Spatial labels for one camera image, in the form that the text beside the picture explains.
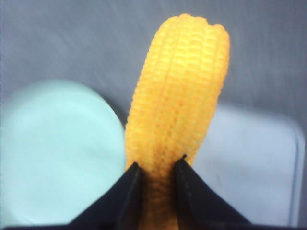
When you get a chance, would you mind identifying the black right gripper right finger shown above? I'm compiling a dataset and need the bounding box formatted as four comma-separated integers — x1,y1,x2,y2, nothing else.
173,154,252,230

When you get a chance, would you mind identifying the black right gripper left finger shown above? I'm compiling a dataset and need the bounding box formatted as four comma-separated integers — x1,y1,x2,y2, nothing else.
68,161,143,230

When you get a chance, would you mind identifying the yellow corn cob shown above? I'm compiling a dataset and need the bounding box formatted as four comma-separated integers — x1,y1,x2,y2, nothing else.
125,14,230,230

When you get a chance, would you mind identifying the silver digital kitchen scale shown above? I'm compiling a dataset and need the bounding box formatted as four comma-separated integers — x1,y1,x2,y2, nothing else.
193,103,305,227

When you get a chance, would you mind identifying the pale green plate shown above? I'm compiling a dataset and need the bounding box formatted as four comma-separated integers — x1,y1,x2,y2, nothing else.
0,80,125,228

